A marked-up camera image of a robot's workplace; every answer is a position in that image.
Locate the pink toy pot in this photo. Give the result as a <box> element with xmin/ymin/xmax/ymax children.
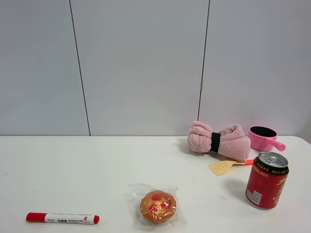
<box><xmin>248</xmin><ymin>126</ymin><xmax>286</xmax><ymax>151</ymax></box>

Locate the red white marker pen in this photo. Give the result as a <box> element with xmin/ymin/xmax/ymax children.
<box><xmin>26</xmin><ymin>213</ymin><xmax>100</xmax><ymax>225</ymax></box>

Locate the red drink can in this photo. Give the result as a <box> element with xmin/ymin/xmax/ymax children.
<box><xmin>245</xmin><ymin>152</ymin><xmax>289</xmax><ymax>209</ymax></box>

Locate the pink towel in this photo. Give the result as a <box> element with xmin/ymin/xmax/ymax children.
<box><xmin>187</xmin><ymin>121</ymin><xmax>251</xmax><ymax>162</ymax></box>

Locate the yellow toy spatula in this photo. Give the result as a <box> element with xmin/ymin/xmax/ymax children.
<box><xmin>208</xmin><ymin>159</ymin><xmax>254</xmax><ymax>176</ymax></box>

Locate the wrapped fruit tart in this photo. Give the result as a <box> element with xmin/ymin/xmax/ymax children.
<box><xmin>126</xmin><ymin>183</ymin><xmax>187</xmax><ymax>229</ymax></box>

